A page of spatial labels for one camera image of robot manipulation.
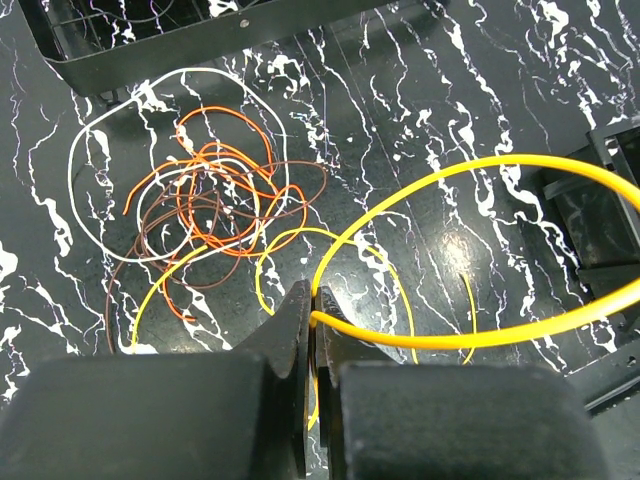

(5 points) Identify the black wire tray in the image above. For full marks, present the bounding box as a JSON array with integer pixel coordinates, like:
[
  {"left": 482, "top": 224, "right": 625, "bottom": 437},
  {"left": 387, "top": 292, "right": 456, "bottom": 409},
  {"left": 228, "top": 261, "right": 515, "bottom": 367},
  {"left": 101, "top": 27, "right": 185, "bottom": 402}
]
[{"left": 1, "top": 1, "right": 381, "bottom": 97}]

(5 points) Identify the brown cable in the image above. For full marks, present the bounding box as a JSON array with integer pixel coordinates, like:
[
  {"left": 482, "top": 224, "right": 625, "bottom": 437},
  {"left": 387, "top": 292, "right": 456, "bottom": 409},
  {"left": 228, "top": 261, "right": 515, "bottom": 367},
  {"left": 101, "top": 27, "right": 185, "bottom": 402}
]
[{"left": 105, "top": 160, "right": 329, "bottom": 354}]

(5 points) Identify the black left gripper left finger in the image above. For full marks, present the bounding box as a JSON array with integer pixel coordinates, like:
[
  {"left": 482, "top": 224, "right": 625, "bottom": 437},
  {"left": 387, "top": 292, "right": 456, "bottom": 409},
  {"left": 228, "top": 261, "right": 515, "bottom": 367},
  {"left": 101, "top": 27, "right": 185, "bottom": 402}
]
[{"left": 1, "top": 280, "right": 312, "bottom": 479}]

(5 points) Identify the orange cable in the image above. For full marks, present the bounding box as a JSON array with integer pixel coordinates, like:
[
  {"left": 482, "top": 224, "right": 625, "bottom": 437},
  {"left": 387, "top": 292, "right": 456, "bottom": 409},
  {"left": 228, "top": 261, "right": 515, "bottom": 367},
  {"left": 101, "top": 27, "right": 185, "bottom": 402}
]
[{"left": 122, "top": 106, "right": 309, "bottom": 321}]

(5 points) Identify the black bin left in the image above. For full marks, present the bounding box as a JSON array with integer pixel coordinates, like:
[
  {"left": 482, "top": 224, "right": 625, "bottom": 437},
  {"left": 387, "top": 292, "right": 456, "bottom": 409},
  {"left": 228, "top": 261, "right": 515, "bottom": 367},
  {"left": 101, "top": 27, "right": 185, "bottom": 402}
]
[{"left": 535, "top": 115, "right": 639, "bottom": 416}]

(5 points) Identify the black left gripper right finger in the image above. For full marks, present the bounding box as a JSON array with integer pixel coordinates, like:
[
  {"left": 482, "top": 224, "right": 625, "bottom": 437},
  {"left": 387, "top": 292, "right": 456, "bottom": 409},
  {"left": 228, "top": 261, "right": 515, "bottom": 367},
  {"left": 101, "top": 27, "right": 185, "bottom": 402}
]
[{"left": 313, "top": 285, "right": 619, "bottom": 480}]

